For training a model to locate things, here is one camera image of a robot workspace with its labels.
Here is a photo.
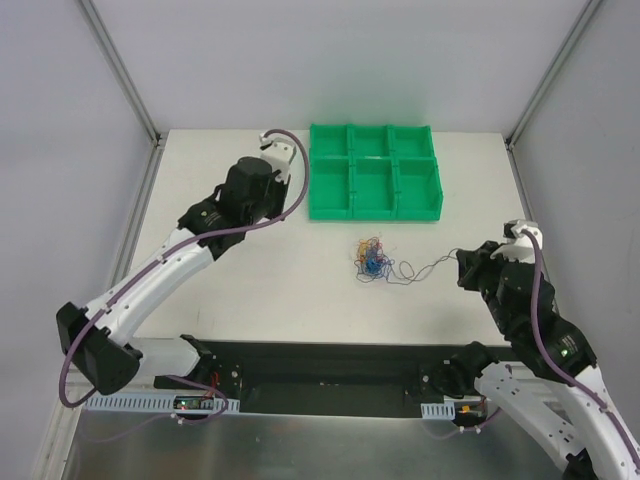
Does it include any thin black wire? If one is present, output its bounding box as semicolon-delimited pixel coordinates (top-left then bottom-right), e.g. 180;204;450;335
389;252;469;287

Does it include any purple yellow wire bundle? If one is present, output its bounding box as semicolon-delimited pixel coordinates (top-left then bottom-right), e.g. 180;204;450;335
351;232;401;287

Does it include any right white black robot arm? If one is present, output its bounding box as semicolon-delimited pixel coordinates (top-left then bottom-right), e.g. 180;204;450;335
429;239;639;479

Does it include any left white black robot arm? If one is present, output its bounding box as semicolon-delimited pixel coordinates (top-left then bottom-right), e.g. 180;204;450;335
56;146;296;395

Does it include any green six-compartment bin tray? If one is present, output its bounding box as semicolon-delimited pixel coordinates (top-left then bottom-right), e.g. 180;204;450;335
308;124;444;223

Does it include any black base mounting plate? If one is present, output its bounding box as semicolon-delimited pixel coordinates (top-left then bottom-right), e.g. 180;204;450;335
149;338;511;416

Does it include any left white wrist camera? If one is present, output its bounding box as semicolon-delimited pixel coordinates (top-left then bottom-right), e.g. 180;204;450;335
260;134;297;182

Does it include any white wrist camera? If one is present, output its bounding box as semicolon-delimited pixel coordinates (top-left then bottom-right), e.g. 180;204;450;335
260;134;297;182
490;219;543;263

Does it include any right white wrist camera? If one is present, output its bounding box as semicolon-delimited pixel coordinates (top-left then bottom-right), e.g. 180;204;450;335
490;219;543;263

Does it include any left aluminium frame post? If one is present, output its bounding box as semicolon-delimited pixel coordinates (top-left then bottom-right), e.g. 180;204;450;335
75;0;162;146

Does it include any aluminium frame post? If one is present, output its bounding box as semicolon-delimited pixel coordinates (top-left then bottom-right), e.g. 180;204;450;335
505;0;605;151
75;0;162;146

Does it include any right white cable duct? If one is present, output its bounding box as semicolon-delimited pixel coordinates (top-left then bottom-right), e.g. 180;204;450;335
420;401;456;421

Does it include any white cable duct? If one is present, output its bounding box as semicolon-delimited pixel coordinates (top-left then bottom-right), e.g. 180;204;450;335
84;393;240;415
420;401;456;421

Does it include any left white cable duct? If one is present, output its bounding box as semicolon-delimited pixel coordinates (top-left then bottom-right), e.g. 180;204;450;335
84;393;240;415

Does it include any right aluminium frame post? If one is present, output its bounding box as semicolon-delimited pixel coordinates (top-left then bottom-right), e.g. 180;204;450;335
505;0;605;151

